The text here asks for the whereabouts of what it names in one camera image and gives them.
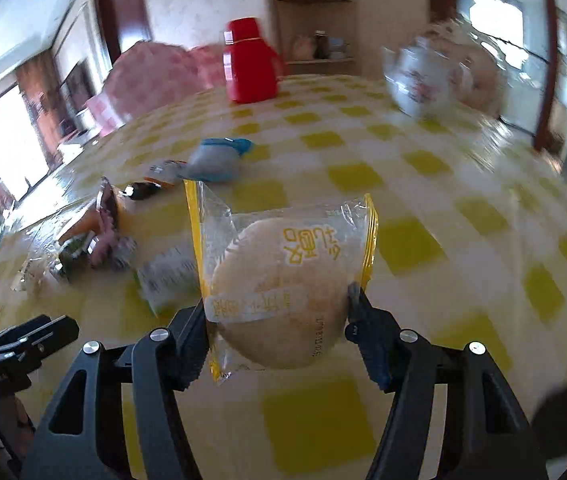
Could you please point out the cyan and grey snack packet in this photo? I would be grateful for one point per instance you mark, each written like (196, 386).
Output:
(213, 160)

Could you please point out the corner wall shelf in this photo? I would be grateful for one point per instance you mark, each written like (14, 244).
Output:
(316, 15)

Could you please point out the yellow checked tablecloth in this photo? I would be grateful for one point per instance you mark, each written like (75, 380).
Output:
(413, 200)

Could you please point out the dark red wooden door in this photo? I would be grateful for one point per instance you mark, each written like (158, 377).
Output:
(123, 10)

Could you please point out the purple candy wrapper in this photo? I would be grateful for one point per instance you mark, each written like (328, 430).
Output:
(110, 250)

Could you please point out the round pastry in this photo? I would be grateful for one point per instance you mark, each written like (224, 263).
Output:
(273, 280)

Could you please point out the green and white snack packet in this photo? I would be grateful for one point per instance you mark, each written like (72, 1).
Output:
(168, 280)

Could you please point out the pink checked chair cover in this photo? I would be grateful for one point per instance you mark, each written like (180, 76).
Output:
(148, 75)

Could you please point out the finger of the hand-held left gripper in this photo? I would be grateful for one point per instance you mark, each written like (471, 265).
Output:
(38, 335)

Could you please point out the dark candy wrapper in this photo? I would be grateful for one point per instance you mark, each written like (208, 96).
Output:
(141, 191)

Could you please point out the white floral teapot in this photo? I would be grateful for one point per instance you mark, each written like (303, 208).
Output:
(423, 80)

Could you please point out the orange and white snack packet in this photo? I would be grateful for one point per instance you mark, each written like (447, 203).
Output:
(166, 170)

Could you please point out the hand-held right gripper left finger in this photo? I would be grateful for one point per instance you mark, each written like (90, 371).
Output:
(188, 352)

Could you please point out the red thermos jug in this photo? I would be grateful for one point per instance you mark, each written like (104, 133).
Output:
(251, 70)

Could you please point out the brown jar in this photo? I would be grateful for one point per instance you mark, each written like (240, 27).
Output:
(320, 44)

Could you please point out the green candy wrapper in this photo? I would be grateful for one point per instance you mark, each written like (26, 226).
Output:
(70, 260)

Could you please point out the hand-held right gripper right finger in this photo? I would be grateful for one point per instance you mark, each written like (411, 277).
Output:
(366, 342)

